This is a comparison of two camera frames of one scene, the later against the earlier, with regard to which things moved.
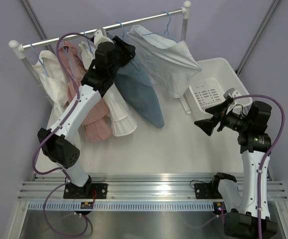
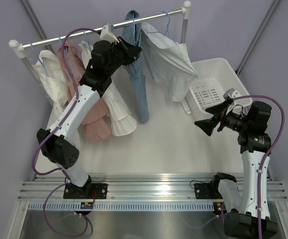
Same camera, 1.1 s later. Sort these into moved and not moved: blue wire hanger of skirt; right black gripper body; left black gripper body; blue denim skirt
Moved: blue wire hanger of skirt; blue denim skirt
Not moved: left black gripper body; right black gripper body
